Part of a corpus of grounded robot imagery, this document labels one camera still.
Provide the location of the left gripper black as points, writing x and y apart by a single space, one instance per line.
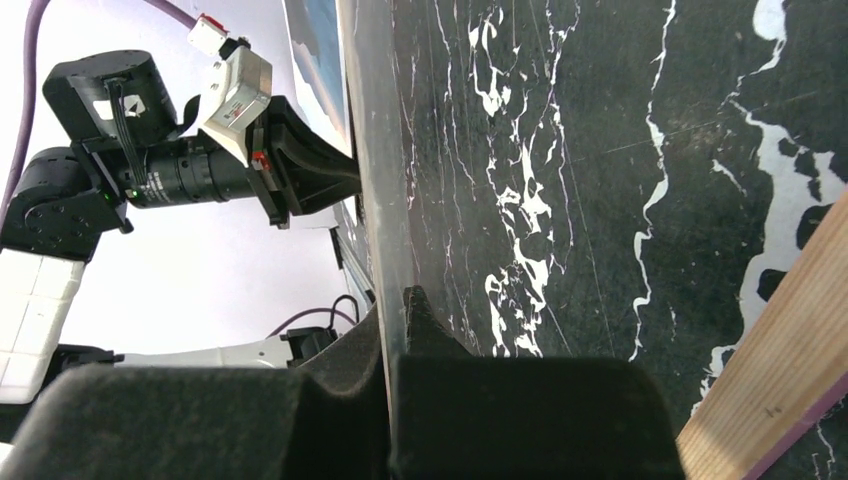
298 173

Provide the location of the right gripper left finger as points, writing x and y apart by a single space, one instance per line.
326 419

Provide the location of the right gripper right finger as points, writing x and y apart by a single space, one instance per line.
460 416

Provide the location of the sky and sea photo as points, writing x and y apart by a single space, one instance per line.
319 69

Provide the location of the clear acrylic sheet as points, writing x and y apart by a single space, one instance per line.
374 99

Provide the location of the pink wooden photo frame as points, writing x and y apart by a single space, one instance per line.
790 369

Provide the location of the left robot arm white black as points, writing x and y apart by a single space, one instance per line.
130 148

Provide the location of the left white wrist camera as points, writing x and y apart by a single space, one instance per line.
237 88

